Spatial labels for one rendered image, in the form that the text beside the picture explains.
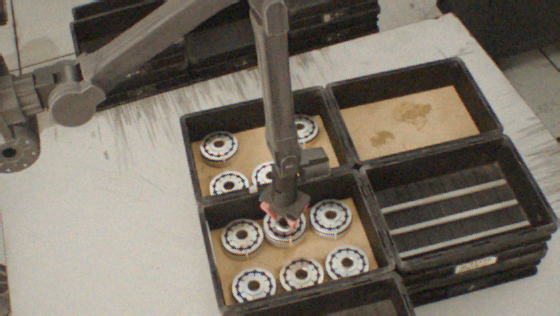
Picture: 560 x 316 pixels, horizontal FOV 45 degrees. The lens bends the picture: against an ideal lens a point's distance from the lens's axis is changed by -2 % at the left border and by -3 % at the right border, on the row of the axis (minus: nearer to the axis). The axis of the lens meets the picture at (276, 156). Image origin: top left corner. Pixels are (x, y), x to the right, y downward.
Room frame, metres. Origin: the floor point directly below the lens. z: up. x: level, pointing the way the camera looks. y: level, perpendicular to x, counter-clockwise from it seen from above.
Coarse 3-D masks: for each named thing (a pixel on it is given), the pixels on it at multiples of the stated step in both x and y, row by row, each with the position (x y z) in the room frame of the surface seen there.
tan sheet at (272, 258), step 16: (352, 208) 1.00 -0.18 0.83; (352, 224) 0.95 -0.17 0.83; (304, 240) 0.92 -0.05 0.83; (320, 240) 0.92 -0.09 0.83; (336, 240) 0.91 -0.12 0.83; (352, 240) 0.91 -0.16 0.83; (224, 256) 0.90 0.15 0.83; (256, 256) 0.89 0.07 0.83; (272, 256) 0.89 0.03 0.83; (288, 256) 0.88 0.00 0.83; (304, 256) 0.88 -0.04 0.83; (320, 256) 0.87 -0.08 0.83; (368, 256) 0.86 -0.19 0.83; (224, 272) 0.86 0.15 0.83; (272, 272) 0.84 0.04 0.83; (224, 288) 0.81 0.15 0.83; (256, 288) 0.80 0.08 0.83
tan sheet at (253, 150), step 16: (320, 128) 1.28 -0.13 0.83; (192, 144) 1.27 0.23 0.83; (240, 144) 1.25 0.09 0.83; (256, 144) 1.25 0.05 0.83; (320, 144) 1.22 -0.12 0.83; (240, 160) 1.19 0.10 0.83; (256, 160) 1.19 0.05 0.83; (272, 160) 1.18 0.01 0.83; (336, 160) 1.16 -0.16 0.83; (208, 176) 1.15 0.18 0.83; (208, 192) 1.10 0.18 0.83
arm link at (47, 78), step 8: (40, 72) 0.90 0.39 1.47; (48, 72) 0.90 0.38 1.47; (56, 72) 0.91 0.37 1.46; (64, 72) 0.90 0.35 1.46; (72, 72) 0.91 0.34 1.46; (80, 72) 0.91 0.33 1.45; (40, 80) 0.88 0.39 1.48; (48, 80) 0.88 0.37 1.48; (56, 80) 0.89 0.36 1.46; (64, 80) 0.88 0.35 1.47; (72, 80) 0.88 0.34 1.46; (80, 80) 0.89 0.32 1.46; (40, 88) 0.86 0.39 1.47; (48, 88) 0.87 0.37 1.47; (40, 96) 0.86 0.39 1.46; (48, 96) 0.86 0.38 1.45; (48, 104) 0.86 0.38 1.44
